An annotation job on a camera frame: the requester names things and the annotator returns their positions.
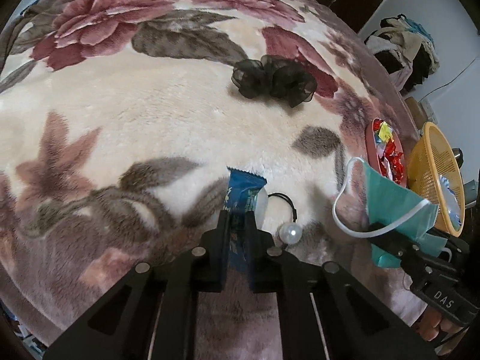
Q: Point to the orange plastic basket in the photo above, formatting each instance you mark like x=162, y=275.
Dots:
x=427, y=157

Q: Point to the dark blue packet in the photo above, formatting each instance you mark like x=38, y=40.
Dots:
x=240, y=202

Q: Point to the pink plastic tray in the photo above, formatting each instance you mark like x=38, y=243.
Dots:
x=369, y=146

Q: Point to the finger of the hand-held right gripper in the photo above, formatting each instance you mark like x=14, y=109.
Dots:
x=455, y=249
x=397, y=245

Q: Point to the black sheer scrunchie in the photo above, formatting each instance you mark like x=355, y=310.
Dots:
x=277, y=78

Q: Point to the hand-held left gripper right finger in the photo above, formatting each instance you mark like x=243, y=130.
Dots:
x=258, y=258

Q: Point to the cardboard box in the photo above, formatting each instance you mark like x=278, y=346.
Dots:
x=414, y=108

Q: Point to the pile of clothes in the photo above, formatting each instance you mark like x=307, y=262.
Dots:
x=405, y=41

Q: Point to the pile of wrapped candies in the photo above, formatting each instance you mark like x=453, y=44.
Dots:
x=393, y=157

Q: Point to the person's right hand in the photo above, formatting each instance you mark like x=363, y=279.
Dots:
x=431, y=326

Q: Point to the floral plush blanket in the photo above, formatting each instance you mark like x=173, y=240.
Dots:
x=112, y=120

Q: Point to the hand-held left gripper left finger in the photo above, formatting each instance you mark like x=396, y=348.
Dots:
x=219, y=255

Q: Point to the white power outlet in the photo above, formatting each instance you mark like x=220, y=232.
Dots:
x=428, y=108

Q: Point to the teal face mask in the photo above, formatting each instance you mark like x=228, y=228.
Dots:
x=390, y=202

